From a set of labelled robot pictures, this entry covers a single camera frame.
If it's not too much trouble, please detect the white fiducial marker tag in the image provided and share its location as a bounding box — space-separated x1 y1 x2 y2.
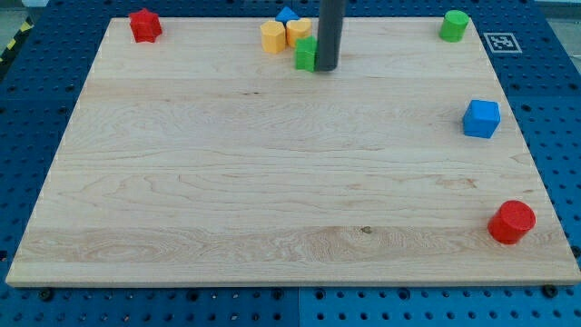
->
484 32 522 54

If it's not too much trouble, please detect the blue cube block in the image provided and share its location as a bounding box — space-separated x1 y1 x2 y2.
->
462 99 501 139

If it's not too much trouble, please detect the yellow pentagon block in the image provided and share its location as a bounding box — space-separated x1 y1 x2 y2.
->
260 20 287 54

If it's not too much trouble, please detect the light wooden board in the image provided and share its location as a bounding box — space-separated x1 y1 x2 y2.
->
6 17 580 288

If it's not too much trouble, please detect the blue triangle block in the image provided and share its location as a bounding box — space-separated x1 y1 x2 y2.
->
275 6 300 25

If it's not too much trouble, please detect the green star block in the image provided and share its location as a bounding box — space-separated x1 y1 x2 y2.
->
295 35 318 72

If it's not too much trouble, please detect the red cylinder block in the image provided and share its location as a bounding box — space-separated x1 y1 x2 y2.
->
487 200 537 245

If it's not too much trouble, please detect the green cylinder block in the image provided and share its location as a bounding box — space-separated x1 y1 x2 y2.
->
438 10 469 43

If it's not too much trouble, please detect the yellow heart block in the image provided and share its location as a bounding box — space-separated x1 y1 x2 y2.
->
286 18 312 48

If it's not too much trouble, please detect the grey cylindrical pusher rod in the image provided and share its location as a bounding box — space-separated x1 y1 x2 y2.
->
315 0 346 72

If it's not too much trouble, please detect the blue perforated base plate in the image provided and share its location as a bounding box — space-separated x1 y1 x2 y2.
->
1 1 580 326

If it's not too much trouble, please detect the red star block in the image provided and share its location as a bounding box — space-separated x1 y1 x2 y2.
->
129 8 162 43

